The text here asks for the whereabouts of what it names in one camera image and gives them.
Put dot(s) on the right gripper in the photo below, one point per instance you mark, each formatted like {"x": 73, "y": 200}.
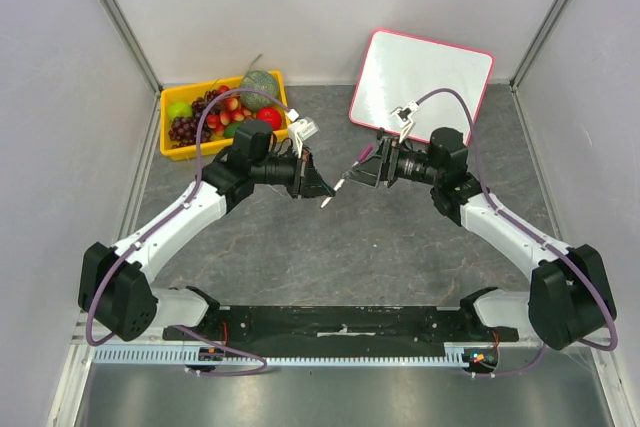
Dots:
{"x": 388, "y": 162}

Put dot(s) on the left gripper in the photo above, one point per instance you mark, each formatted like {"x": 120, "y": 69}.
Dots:
{"x": 307, "y": 182}

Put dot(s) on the white pink marker pen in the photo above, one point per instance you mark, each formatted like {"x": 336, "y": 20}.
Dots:
{"x": 345, "y": 175}

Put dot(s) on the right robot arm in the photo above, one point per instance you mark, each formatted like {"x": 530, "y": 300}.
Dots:
{"x": 568, "y": 296}

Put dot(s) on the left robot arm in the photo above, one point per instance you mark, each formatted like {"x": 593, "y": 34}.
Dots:
{"x": 116, "y": 281}

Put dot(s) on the red apple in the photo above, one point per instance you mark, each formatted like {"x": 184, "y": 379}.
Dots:
{"x": 273, "y": 116}

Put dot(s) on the green lime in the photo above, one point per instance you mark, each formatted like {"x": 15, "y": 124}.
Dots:
{"x": 231, "y": 129}

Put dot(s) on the green netted melon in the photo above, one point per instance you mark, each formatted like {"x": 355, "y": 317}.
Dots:
{"x": 262, "y": 86}

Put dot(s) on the dark purple grape bunch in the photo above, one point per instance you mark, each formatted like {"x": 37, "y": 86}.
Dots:
{"x": 182, "y": 131}

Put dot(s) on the yellow plastic bin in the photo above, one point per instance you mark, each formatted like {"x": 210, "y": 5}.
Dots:
{"x": 199, "y": 96}

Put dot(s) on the green apple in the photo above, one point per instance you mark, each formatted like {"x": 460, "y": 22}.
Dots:
{"x": 179, "y": 109}

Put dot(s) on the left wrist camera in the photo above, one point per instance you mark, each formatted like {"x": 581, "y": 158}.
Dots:
{"x": 299, "y": 132}

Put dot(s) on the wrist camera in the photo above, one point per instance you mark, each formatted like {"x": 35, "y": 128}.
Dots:
{"x": 299, "y": 132}
{"x": 404, "y": 117}

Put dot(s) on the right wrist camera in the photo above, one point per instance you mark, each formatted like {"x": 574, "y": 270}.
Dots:
{"x": 404, "y": 117}

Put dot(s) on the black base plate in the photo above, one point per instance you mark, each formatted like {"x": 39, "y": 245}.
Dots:
{"x": 430, "y": 323}

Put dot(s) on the light blue cable duct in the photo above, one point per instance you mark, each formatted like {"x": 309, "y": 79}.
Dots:
{"x": 206, "y": 356}

